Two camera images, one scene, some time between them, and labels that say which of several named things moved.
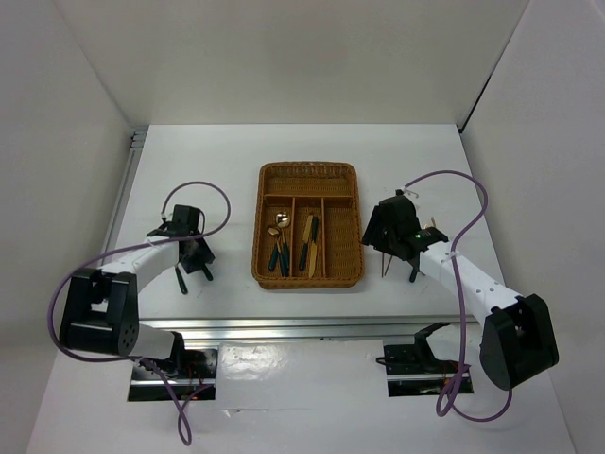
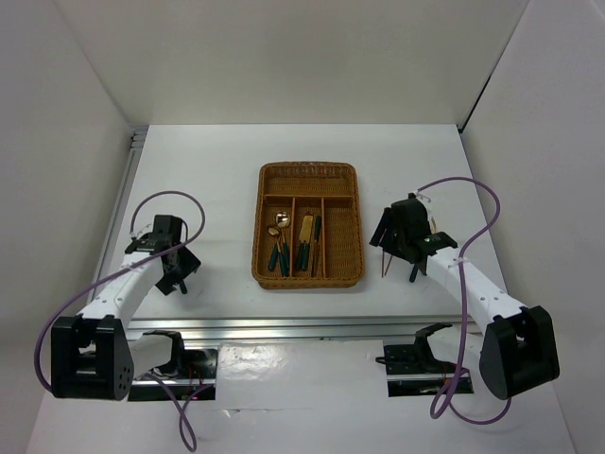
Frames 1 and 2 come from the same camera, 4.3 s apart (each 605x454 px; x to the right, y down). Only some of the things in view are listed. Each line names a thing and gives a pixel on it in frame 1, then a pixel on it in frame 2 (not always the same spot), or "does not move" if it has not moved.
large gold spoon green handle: (283, 219) does not move
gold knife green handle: (313, 253) → (304, 240)
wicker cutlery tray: (331, 191) does not move
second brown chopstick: (388, 264) does not move
